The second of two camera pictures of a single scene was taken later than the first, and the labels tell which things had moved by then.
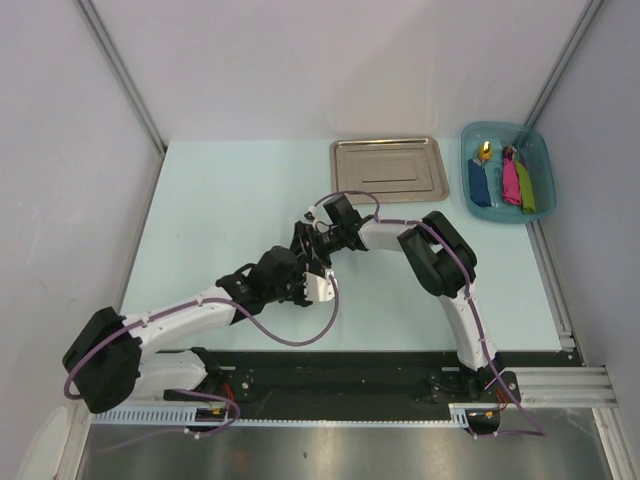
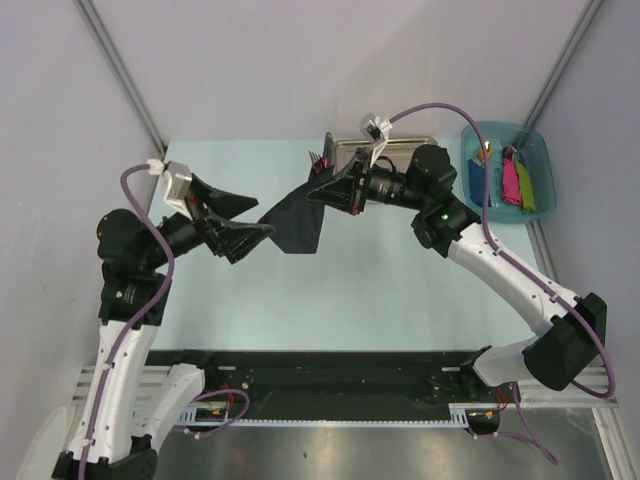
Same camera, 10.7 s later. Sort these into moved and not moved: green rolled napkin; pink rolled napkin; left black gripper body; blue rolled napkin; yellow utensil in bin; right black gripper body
Moved: left black gripper body; right black gripper body
Not moved: pink rolled napkin; blue rolled napkin; yellow utensil in bin; green rolled napkin
